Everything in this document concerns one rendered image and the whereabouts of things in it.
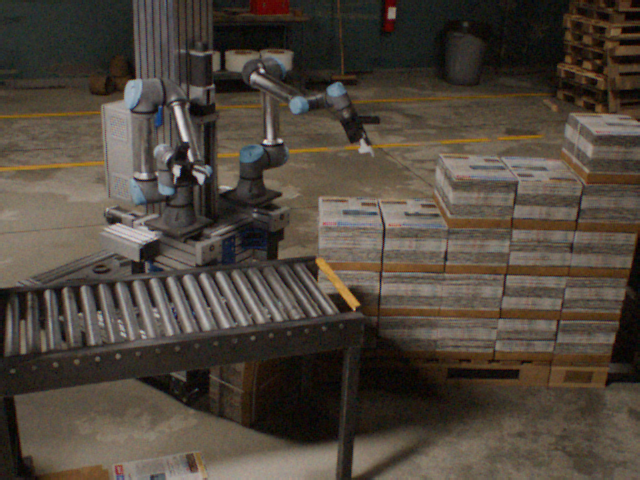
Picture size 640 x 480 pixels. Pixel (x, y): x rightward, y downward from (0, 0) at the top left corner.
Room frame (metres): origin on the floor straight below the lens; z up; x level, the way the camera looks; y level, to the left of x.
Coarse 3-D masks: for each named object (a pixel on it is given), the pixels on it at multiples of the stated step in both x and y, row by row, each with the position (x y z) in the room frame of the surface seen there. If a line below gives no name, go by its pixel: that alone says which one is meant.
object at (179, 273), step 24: (240, 264) 2.94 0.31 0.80; (264, 264) 2.95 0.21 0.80; (288, 264) 2.97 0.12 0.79; (312, 264) 3.01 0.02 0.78; (0, 288) 2.63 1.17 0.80; (24, 288) 2.65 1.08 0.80; (48, 288) 2.65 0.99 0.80; (96, 288) 2.71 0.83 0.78; (216, 288) 2.87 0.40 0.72; (288, 288) 2.97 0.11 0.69; (24, 312) 2.62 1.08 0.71
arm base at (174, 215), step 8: (168, 208) 3.28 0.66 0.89; (176, 208) 3.27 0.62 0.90; (184, 208) 3.28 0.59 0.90; (192, 208) 3.32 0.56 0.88; (168, 216) 3.27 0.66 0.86; (176, 216) 3.26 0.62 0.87; (184, 216) 3.27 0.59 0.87; (192, 216) 3.30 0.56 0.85; (168, 224) 3.26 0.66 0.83; (176, 224) 3.25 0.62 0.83; (184, 224) 3.26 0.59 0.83; (192, 224) 3.29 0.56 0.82
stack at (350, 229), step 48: (336, 240) 3.33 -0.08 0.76; (384, 240) 3.38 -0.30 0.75; (432, 240) 3.37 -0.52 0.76; (480, 240) 3.37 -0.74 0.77; (528, 240) 3.38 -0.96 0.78; (384, 288) 3.34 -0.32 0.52; (432, 288) 3.35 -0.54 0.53; (480, 288) 3.36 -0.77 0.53; (528, 288) 3.38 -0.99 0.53; (384, 336) 3.35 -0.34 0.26; (432, 336) 3.36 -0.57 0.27; (480, 336) 3.37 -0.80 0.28; (528, 336) 3.38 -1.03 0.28; (480, 384) 3.37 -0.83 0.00; (528, 384) 3.38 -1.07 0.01
